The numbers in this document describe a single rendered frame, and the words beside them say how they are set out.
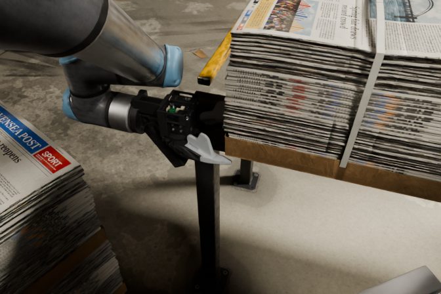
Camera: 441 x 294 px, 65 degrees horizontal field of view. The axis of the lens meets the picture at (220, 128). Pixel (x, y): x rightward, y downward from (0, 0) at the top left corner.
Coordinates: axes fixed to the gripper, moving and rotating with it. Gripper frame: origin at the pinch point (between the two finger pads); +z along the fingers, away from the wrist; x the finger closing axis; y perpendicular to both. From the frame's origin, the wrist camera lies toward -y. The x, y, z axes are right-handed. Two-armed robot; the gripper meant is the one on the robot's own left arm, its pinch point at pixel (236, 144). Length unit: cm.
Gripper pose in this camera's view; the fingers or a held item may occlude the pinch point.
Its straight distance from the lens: 64.6
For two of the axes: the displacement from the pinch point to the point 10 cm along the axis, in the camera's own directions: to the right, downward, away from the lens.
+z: 9.5, 1.9, -2.3
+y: 0.0, -7.6, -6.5
